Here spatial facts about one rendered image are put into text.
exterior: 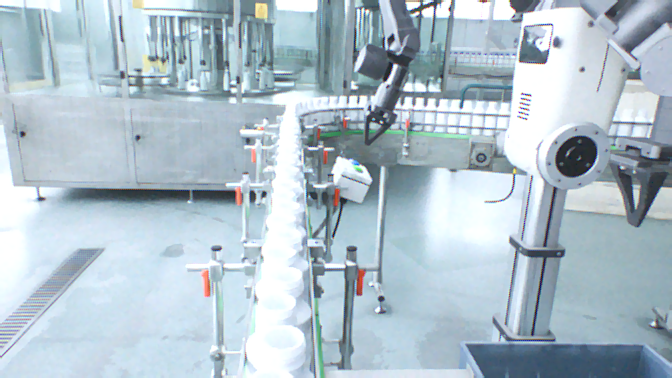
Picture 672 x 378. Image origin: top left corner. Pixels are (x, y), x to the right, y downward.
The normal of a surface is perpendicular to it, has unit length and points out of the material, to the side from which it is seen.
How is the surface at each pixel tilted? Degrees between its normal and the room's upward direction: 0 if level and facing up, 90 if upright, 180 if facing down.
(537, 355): 90
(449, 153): 90
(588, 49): 90
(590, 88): 101
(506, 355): 90
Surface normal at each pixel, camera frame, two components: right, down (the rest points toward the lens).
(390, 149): 0.03, 0.28
